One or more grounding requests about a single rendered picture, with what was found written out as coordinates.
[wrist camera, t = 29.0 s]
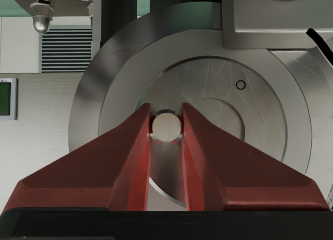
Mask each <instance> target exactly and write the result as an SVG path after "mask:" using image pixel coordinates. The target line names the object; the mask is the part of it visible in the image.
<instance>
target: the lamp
mask: <svg viewBox="0 0 333 240"><path fill-rule="evenodd" d="M8 106H9V84H0V114H8Z"/></svg>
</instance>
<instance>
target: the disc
mask: <svg viewBox="0 0 333 240"><path fill-rule="evenodd" d="M189 29H219V30H222V3H220V2H206V1H199V2H186V3H180V4H175V5H170V6H166V7H163V8H160V9H157V10H154V11H152V12H150V13H147V14H145V15H143V16H141V17H139V18H137V19H136V20H134V21H132V22H131V23H129V24H128V25H126V26H125V27H123V28H122V29H121V30H119V31H118V32H117V33H116V34H114V35H113V36H112V37H111V38H110V39H109V40H108V41H107V42H106V43H105V44H104V45H103V46H102V47H101V49H100V50H99V51H98V52H97V53H96V55H95V56H94V58H93V59H92V60H91V62H90V63H89V65H88V67H87V68H86V70H85V72H84V74H83V76H82V78H81V80H80V82H79V85H78V87H77V90H76V92H75V96H74V99H73V102H72V106H71V111H70V117H69V125H68V147H69V153H70V152H72V151H74V150H75V149H77V148H79V147H81V146H83V145H84V144H86V143H88V142H90V141H91V140H93V139H95V138H97V137H98V122H99V116H100V110H101V107H102V103H103V100H104V97H105V95H106V92H107V90H108V88H109V86H110V84H111V82H112V80H113V79H114V77H115V76H116V74H117V73H118V71H119V70H120V69H121V67H122V66H123V65H124V64H125V63H126V62H127V61H128V60H129V59H130V58H131V57H132V56H133V55H134V54H135V53H136V52H138V51H139V50H140V49H142V48H143V47H144V46H146V45H147V44H149V43H151V42H153V41H154V40H157V39H159V38H161V37H163V36H166V35H169V34H171V33H175V32H179V31H183V30H189ZM268 50H269V51H270V52H272V53H273V54H274V55H275V56H276V57H277V58H278V59H279V60H281V61H282V63H283V64H284V65H285V66H286V67H287V68H288V69H289V71H290V72H291V73H292V75H293V76H294V78H295V79H296V81H297V82H298V84H299V86H300V88H301V90H302V92H303V94H304V97H305V99H306V102H307V105H308V108H309V113H310V117H311V124H312V150H311V157H310V161H309V165H308V169H307V172H306V175H305V176H307V177H309V178H311V179H313V180H314V181H315V182H316V183H317V185H318V187H319V189H320V191H321V193H322V194H323V196H324V198H325V200H326V199H327V196H328V194H329V192H330V190H331V187H332V184H333V94H332V92H331V89H330V87H329V84H328V82H327V80H326V78H325V76H324V74H323V72H322V70H321V69H320V67H319V65H318V64H317V62H316V61H315V59H314V58H313V57H312V55H311V54H310V53H309V51H308V50H307V49H306V48H268Z"/></svg>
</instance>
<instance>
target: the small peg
mask: <svg viewBox="0 0 333 240"><path fill-rule="evenodd" d="M183 129H184V126H183V119H182V117H181V116H180V115H179V114H178V113H177V112H175V111H173V110H170V109H164V110H160V111H158V112H156V113H155V114H154V115H153V116H152V118H151V119H150V136H151V137H152V139H153V140H154V141H155V142H157V143H158V144H161V145H172V144H175V143H177V142H178V141H179V140H180V139H181V138H182V136H183V134H184V133H183Z"/></svg>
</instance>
